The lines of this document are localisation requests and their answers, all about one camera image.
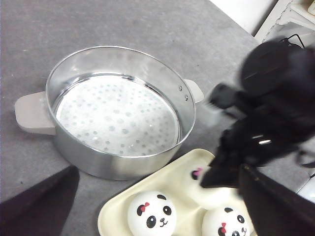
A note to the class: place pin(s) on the cream plastic tray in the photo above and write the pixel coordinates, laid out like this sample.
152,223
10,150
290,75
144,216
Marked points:
180,181

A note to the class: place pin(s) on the white shelf rack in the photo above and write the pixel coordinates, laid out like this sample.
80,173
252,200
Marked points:
289,17

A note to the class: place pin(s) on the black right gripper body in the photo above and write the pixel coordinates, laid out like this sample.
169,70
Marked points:
255,139

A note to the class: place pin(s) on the stainless steel steamer pot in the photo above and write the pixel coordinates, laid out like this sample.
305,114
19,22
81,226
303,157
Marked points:
36,113

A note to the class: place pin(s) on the white perforated steamer liner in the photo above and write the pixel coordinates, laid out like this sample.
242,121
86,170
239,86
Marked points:
118,116

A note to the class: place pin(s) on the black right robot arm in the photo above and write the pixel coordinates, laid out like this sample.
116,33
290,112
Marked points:
282,76

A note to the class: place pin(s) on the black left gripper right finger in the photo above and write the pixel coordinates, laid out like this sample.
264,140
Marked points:
274,209

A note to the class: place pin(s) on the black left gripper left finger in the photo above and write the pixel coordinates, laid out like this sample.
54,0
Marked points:
43,209

